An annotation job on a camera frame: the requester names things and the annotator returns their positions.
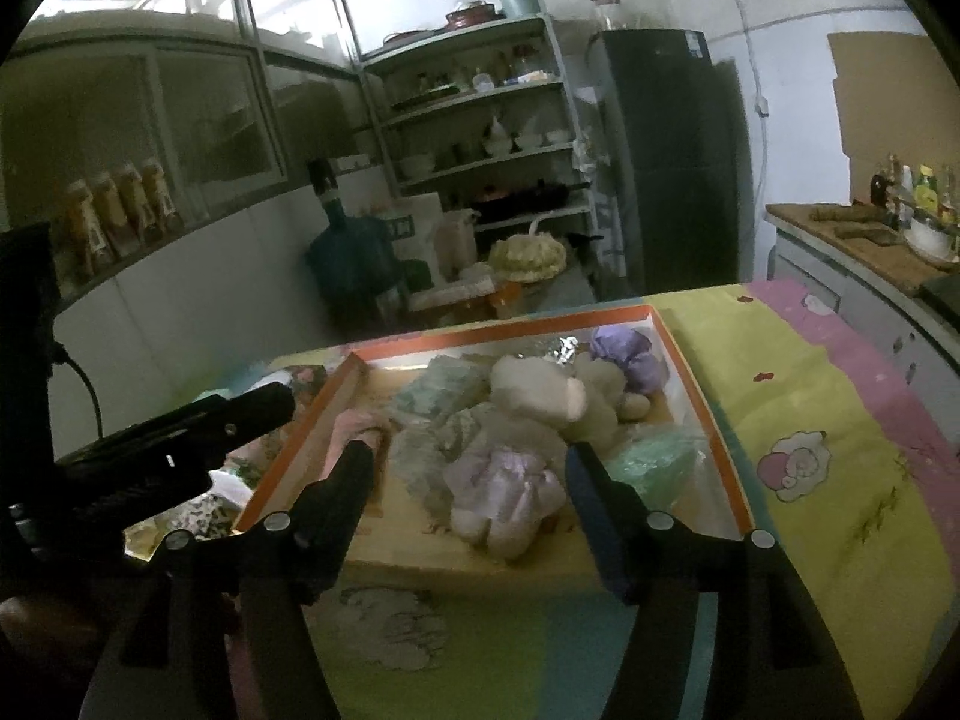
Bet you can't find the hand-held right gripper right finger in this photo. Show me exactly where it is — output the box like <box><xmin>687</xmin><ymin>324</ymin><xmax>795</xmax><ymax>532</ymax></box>
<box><xmin>564</xmin><ymin>441</ymin><xmax>863</xmax><ymax>720</ymax></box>

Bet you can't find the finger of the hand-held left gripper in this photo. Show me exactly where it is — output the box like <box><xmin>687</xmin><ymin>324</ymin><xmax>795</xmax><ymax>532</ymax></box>
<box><xmin>56</xmin><ymin>439</ymin><xmax>216</xmax><ymax>533</ymax></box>
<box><xmin>112</xmin><ymin>381</ymin><xmax>297</xmax><ymax>458</ymax></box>

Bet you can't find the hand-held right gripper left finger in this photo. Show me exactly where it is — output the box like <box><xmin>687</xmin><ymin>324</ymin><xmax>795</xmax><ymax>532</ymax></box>
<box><xmin>82</xmin><ymin>442</ymin><xmax>376</xmax><ymax>720</ymax></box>

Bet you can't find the pink towel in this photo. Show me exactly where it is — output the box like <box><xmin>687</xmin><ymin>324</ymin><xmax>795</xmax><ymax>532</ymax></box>
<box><xmin>328</xmin><ymin>409</ymin><xmax>392</xmax><ymax>481</ymax></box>

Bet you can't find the leopard print scrunchie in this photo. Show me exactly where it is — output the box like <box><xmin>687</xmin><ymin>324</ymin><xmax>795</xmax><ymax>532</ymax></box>
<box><xmin>161</xmin><ymin>476</ymin><xmax>254</xmax><ymax>542</ymax></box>

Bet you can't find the mint green soft packet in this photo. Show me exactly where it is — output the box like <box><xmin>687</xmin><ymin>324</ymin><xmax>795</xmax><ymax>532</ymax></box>
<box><xmin>606</xmin><ymin>426</ymin><xmax>707</xmax><ymax>512</ymax></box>

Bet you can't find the orange-rimmed cardboard box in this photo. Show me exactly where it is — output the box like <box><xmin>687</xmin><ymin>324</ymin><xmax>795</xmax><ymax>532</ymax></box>
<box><xmin>232</xmin><ymin>305</ymin><xmax>756</xmax><ymax>595</ymax></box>

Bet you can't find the beige teddy bear purple dress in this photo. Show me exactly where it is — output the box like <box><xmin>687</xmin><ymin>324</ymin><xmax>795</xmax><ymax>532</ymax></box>
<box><xmin>442</xmin><ymin>446</ymin><xmax>569</xmax><ymax>561</ymax></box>

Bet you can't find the small floral tissue packet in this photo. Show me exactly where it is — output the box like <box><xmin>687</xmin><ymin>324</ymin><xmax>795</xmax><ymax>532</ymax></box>
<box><xmin>394</xmin><ymin>356</ymin><xmax>490</xmax><ymax>422</ymax></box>

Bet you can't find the purple cloth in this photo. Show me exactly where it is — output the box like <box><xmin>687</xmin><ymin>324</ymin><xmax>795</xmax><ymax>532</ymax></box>
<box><xmin>587</xmin><ymin>325</ymin><xmax>670</xmax><ymax>396</ymax></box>

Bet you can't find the blue water jug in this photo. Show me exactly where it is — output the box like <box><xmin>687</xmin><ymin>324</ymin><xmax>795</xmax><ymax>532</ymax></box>
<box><xmin>306</xmin><ymin>214</ymin><xmax>411</xmax><ymax>317</ymax></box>

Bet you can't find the colourful cartoon printed blanket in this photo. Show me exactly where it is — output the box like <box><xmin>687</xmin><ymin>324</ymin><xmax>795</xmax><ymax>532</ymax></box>
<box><xmin>124</xmin><ymin>277</ymin><xmax>960</xmax><ymax>720</ymax></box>

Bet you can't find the black water pump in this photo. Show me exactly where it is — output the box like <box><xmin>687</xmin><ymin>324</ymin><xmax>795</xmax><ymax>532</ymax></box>
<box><xmin>307</xmin><ymin>159</ymin><xmax>344</xmax><ymax>220</ymax></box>

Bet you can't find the white carton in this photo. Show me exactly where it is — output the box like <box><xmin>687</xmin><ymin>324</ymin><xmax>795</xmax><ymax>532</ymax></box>
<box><xmin>373</xmin><ymin>193</ymin><xmax>445</xmax><ymax>287</ymax></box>

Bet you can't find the translucent plastic container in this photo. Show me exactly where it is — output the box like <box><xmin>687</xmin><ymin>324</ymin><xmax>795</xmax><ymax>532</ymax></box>
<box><xmin>435</xmin><ymin>210</ymin><xmax>479</xmax><ymax>280</ymax></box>

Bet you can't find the yellow lumpy pile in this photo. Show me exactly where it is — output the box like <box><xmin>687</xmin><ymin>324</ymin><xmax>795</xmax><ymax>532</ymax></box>
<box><xmin>487</xmin><ymin>234</ymin><xmax>569</xmax><ymax>286</ymax></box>

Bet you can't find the glass sliding window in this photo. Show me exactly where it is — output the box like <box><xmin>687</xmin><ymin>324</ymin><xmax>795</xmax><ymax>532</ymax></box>
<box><xmin>0</xmin><ymin>0</ymin><xmax>362</xmax><ymax>308</ymax></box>

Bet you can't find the black frying pan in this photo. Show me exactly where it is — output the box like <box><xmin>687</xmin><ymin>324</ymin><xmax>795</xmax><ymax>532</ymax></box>
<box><xmin>471</xmin><ymin>178</ymin><xmax>591</xmax><ymax>224</ymax></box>

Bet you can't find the dark grey refrigerator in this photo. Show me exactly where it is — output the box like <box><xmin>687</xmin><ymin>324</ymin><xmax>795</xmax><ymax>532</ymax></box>
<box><xmin>587</xmin><ymin>28</ymin><xmax>756</xmax><ymax>295</ymax></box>

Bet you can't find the kitchen counter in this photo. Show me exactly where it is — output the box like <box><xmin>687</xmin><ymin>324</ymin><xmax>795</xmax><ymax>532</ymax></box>
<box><xmin>763</xmin><ymin>201</ymin><xmax>960</xmax><ymax>398</ymax></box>

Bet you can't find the kitchen cleaver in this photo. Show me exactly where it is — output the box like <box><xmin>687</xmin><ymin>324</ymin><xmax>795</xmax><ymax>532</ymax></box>
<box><xmin>834</xmin><ymin>223</ymin><xmax>902</xmax><ymax>247</ymax></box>

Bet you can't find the white shelf rack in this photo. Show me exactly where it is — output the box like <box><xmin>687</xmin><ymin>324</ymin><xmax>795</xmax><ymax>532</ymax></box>
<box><xmin>358</xmin><ymin>15</ymin><xmax>602</xmax><ymax>280</ymax></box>

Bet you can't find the white bowl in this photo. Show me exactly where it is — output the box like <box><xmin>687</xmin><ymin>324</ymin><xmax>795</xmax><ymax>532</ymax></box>
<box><xmin>902</xmin><ymin>212</ymin><xmax>960</xmax><ymax>265</ymax></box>

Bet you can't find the row of condiment bottles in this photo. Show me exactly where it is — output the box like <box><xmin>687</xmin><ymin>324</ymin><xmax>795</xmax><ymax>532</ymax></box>
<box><xmin>868</xmin><ymin>156</ymin><xmax>960</xmax><ymax>232</ymax></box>

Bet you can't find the red lidded dish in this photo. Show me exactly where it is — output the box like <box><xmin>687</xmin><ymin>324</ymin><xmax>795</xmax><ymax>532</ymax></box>
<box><xmin>444</xmin><ymin>0</ymin><xmax>501</xmax><ymax>32</ymax></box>

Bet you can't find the brown cardboard sheet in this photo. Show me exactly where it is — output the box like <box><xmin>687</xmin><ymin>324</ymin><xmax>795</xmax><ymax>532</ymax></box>
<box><xmin>827</xmin><ymin>31</ymin><xmax>960</xmax><ymax>205</ymax></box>

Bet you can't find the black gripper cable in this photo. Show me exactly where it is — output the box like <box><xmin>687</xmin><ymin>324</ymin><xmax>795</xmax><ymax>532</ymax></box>
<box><xmin>51</xmin><ymin>343</ymin><xmax>104</xmax><ymax>460</ymax></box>

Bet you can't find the wall power cable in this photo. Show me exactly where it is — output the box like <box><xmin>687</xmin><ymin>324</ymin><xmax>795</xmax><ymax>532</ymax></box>
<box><xmin>716</xmin><ymin>0</ymin><xmax>767</xmax><ymax>102</ymax></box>

